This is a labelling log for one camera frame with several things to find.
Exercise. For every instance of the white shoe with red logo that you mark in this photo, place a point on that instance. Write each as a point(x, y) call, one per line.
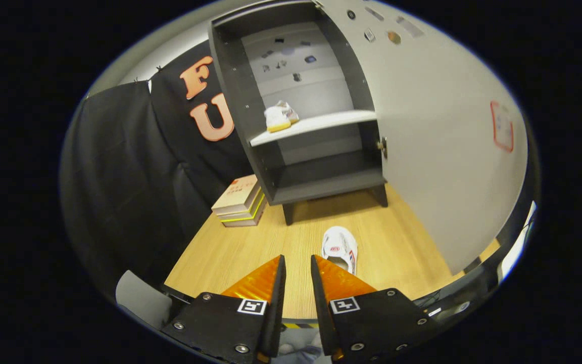
point(339, 245)

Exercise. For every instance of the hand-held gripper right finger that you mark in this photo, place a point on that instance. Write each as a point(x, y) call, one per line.
point(372, 323)

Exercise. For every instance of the stack of books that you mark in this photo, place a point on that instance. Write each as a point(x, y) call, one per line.
point(238, 197)

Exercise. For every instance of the dark grey shoe cabinet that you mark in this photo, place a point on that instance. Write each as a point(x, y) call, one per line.
point(321, 182)

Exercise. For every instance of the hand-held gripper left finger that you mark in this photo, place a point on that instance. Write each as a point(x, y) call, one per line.
point(230, 323)

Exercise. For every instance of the white shoe with yellow sole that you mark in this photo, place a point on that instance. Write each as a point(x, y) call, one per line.
point(277, 119)

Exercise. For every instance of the black backdrop cloth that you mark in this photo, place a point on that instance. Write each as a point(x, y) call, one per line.
point(129, 177)

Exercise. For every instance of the beige shoe cabinet door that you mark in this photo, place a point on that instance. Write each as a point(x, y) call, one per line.
point(432, 151)

